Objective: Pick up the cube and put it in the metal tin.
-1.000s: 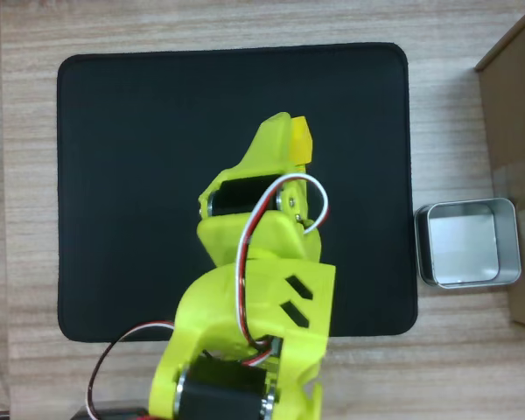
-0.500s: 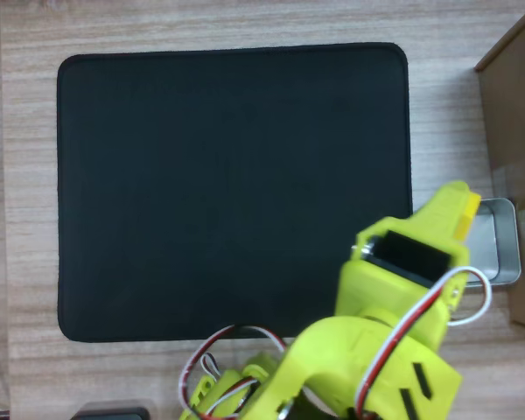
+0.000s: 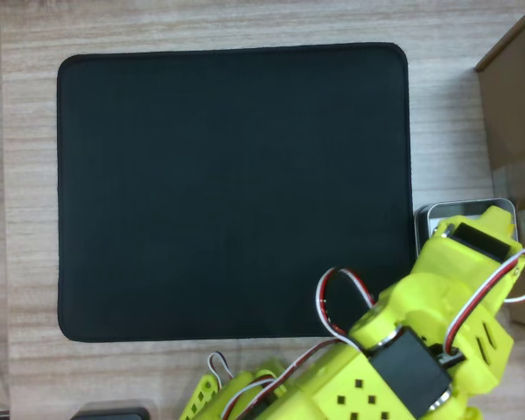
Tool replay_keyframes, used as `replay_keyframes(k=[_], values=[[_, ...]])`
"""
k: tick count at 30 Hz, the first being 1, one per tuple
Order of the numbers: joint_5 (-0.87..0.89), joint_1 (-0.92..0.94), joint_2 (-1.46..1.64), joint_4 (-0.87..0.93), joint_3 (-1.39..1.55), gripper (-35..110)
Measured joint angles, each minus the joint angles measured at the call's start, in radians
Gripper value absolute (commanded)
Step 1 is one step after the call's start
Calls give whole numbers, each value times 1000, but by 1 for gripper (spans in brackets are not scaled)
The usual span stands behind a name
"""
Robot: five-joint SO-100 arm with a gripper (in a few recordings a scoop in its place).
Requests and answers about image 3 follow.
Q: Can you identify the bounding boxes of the rectangular metal tin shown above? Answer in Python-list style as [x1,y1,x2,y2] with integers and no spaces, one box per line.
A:
[413,197,520,260]

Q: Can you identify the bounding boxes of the brown cardboard box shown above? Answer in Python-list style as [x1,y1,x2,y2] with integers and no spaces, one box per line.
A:
[474,0,525,332]

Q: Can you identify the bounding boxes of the black mouse mat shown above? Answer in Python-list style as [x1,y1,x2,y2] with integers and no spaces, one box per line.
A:
[55,41,415,344]

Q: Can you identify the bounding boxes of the black flat device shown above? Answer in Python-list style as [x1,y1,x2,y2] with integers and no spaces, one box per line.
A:
[69,406,152,420]

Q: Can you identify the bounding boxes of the red white black servo cable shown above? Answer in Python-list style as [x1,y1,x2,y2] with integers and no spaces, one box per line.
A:
[206,339,340,420]
[444,248,525,352]
[314,266,377,343]

